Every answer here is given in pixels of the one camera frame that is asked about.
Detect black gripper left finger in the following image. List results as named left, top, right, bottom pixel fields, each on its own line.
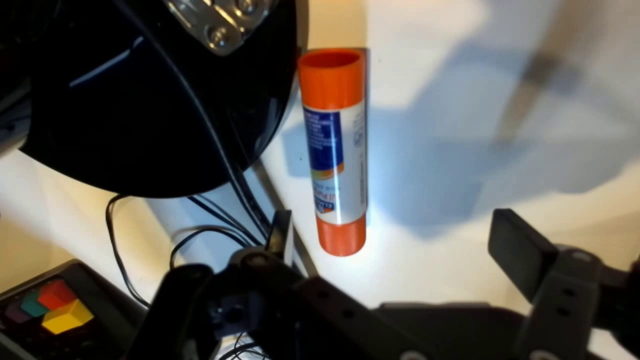
left=126, top=208, right=430, bottom=360

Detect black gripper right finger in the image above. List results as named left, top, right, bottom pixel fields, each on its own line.
left=489, top=206, right=640, bottom=360

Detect orange capped glue stick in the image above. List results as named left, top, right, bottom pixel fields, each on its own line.
left=297, top=45, right=373, bottom=260

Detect black device with coloured buttons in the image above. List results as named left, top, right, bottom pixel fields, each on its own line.
left=0, top=258, right=159, bottom=360

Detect black cable with inline adapter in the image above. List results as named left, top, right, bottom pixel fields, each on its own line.
left=113, top=0, right=277, bottom=245

